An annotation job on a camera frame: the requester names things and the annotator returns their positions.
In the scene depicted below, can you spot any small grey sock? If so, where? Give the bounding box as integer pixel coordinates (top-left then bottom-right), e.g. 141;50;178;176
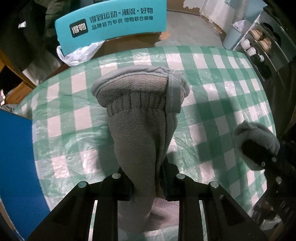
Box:
232;120;280;171

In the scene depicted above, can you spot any long grey fleece mitten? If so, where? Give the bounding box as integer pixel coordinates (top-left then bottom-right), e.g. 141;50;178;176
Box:
91;65;190;234

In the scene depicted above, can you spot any green checkered tablecloth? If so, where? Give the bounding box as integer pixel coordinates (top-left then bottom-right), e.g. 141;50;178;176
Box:
16;46;275;212

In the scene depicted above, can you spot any open cardboard box blue rim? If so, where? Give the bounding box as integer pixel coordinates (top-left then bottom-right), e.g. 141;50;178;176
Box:
1;110;50;240

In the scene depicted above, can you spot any shoe rack with shoes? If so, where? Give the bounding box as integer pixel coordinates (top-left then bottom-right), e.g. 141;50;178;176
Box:
232;8;295;81

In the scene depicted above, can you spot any light blue trash bin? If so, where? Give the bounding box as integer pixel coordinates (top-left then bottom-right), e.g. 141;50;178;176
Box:
222;27;243;50

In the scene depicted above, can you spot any white plastic bag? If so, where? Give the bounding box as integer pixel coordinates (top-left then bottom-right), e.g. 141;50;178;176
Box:
56;41;105;67

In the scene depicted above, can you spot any brown flat cardboard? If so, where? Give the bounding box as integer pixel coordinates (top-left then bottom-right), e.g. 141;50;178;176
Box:
92;32;171;59

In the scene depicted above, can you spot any teal shoe box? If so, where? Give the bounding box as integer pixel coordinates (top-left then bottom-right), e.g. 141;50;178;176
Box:
55;0;167;55

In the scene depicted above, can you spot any dark hanging coat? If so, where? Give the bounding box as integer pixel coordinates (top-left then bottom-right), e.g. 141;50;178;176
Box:
1;1;79;71

